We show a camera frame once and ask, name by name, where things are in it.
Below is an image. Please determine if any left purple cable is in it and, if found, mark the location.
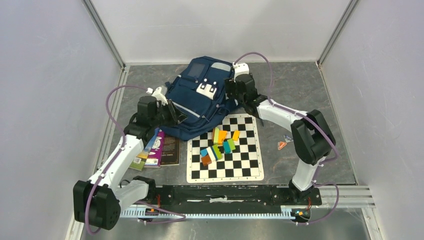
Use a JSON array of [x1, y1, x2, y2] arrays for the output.
[[84, 85, 148, 236]]

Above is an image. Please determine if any black and white chessboard mat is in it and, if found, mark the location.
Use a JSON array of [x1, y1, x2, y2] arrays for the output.
[[186, 113, 265, 184]]

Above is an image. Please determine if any purple book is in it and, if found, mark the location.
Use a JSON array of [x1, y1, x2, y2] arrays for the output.
[[144, 128, 165, 168]]

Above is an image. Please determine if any teal toy block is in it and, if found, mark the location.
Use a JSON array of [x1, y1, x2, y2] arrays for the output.
[[222, 141, 232, 154]]

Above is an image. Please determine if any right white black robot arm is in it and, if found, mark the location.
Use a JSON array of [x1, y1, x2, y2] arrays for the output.
[[224, 73, 338, 204]]

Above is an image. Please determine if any yellow green toy block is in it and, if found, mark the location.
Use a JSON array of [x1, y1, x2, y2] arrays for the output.
[[212, 127, 220, 144]]

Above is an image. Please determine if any black hardcover book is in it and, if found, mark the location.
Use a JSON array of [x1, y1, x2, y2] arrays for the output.
[[160, 134, 181, 167]]

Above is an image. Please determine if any blue landscape cover book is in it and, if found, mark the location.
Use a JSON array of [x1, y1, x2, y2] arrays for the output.
[[129, 128, 160, 171]]

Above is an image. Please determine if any aluminium frame rail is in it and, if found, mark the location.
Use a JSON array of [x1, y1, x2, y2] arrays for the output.
[[119, 185, 375, 220]]

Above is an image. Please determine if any navy blue backpack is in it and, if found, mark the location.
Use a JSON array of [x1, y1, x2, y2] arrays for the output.
[[161, 56, 240, 141]]

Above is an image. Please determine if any orange triangular card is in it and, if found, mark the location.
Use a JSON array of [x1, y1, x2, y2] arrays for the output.
[[277, 141, 287, 150]]

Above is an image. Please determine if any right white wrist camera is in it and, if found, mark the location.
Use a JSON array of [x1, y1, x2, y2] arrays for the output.
[[232, 62, 250, 80]]

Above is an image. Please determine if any light blue toy block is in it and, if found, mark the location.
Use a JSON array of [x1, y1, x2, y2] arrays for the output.
[[200, 148, 208, 157]]

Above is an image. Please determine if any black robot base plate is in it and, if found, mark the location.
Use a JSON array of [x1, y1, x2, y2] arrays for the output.
[[137, 184, 322, 214]]

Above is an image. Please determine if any small yellow toy block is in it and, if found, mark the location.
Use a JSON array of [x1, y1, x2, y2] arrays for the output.
[[231, 130, 240, 142]]

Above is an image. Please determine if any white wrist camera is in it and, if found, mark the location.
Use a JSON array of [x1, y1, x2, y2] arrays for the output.
[[146, 86, 168, 106], [232, 62, 250, 80]]

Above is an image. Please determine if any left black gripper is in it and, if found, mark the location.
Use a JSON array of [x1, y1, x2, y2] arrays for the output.
[[150, 99, 189, 129]]

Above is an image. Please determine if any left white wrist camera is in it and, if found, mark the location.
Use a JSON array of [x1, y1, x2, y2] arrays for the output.
[[146, 86, 168, 106]]

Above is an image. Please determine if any brown orange toy block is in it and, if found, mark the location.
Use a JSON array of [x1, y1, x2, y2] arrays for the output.
[[201, 155, 212, 167]]

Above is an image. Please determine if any blue triangular card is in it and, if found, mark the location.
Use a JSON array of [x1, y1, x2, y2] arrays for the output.
[[283, 134, 294, 143]]

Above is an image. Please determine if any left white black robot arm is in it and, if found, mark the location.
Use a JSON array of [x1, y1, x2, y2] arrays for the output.
[[73, 96, 188, 230]]

